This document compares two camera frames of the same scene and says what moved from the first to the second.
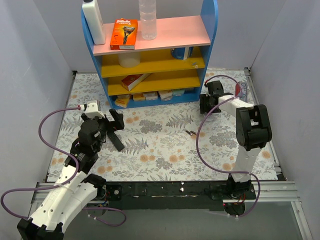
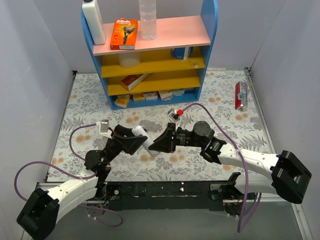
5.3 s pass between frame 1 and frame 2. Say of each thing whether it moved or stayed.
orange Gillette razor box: stayed
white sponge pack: stayed
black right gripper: moved
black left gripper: moved
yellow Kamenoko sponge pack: stayed
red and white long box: stayed
